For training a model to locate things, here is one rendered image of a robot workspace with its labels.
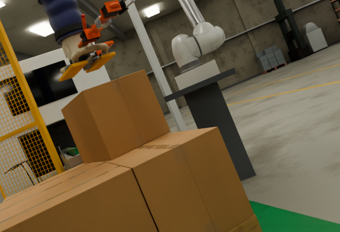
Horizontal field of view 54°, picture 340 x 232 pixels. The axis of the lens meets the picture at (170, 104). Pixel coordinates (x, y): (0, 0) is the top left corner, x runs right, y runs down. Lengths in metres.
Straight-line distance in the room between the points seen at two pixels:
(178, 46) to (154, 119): 0.68
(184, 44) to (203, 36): 0.15
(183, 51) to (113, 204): 1.41
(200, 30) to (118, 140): 1.06
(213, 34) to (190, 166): 1.30
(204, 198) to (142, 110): 0.74
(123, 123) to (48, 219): 0.79
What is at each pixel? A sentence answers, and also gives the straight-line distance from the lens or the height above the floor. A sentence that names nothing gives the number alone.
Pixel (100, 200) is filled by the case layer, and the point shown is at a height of 0.49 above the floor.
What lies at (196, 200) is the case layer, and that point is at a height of 0.32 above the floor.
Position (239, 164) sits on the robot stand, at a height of 0.11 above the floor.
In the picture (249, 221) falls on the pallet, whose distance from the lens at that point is 1.50.
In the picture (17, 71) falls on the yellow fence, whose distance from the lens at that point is 3.33.
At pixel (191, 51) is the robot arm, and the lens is 2.41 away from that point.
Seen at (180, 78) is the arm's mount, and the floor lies 0.83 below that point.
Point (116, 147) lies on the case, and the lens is 1.85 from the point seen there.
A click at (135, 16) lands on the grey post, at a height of 2.22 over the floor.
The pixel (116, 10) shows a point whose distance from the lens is 1.67.
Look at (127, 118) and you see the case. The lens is 1.89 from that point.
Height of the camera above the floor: 0.73
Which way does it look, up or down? 1 degrees down
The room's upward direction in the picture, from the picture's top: 23 degrees counter-clockwise
